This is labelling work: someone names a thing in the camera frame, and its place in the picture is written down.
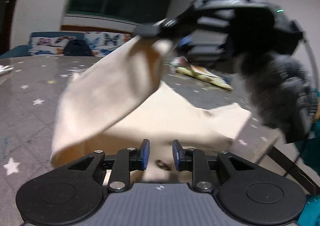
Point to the cream sweatshirt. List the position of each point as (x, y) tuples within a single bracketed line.
[(121, 100)]

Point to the person's right hand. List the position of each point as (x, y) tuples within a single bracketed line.
[(280, 88)]

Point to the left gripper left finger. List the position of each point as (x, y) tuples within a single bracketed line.
[(126, 161)]

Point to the blue corner sofa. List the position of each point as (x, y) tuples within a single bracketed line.
[(32, 46)]

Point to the green patterned folded blanket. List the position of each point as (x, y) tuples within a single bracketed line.
[(183, 67)]

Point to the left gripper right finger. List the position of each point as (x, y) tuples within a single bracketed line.
[(194, 161)]

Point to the dark blue backpack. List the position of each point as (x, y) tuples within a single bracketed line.
[(77, 48)]

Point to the butterfly print cushion cover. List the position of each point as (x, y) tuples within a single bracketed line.
[(75, 45)]

